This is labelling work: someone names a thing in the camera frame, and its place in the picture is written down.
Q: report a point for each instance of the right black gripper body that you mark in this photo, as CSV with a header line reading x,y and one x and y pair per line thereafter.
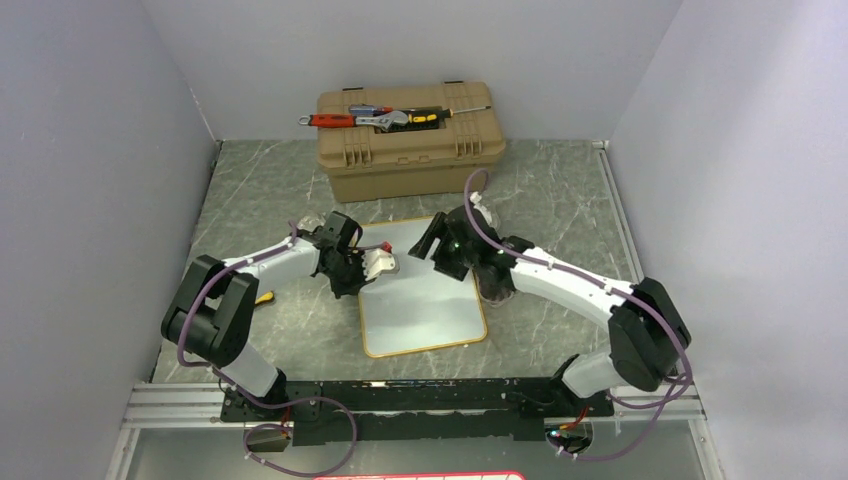
x,y
453,259

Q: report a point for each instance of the dark brown scrubbing pad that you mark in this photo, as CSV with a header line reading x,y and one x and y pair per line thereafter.
x,y
494,285

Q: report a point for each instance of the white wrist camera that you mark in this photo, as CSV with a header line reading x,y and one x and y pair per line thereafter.
x,y
488,215
379,260

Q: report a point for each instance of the yellow bone shaped sponge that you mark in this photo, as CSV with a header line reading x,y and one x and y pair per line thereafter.
x,y
265,298

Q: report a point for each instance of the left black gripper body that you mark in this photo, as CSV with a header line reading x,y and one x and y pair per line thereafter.
x,y
348,274

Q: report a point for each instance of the tan plastic toolbox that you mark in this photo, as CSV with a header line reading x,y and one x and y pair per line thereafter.
x,y
366,163

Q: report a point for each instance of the grey scrubbing pad left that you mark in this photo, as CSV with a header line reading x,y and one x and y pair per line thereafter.
x,y
310,222

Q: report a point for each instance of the red handled adjustable wrench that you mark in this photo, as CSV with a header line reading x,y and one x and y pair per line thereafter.
x,y
383,122

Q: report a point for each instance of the yellow framed whiteboard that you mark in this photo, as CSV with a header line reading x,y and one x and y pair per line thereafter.
x,y
416,309

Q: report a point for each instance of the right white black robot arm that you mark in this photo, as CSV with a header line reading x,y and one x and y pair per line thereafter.
x,y
647,337

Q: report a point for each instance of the black aluminium base frame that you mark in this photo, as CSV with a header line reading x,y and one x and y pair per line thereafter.
x,y
330,411

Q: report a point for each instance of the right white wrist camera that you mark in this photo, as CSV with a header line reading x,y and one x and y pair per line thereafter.
x,y
488,215

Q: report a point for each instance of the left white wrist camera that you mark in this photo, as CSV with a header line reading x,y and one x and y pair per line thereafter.
x,y
379,260

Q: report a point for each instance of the yellow black handled screwdriver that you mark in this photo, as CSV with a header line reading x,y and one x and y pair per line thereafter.
x,y
428,116

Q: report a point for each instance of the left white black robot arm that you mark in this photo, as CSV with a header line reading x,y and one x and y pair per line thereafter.
x,y
210,317

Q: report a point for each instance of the blue red handled screwdriver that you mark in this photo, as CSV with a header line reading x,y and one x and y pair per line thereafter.
x,y
368,110

